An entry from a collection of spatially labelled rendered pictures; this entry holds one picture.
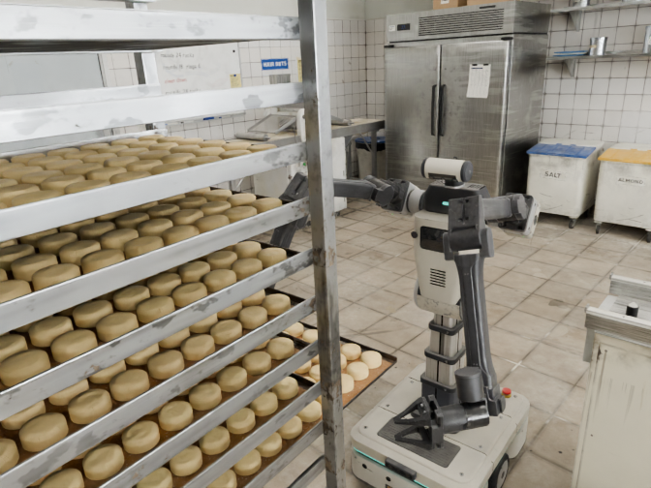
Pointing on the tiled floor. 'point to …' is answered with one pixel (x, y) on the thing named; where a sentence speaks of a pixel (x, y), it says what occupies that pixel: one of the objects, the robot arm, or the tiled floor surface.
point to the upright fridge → (404, 54)
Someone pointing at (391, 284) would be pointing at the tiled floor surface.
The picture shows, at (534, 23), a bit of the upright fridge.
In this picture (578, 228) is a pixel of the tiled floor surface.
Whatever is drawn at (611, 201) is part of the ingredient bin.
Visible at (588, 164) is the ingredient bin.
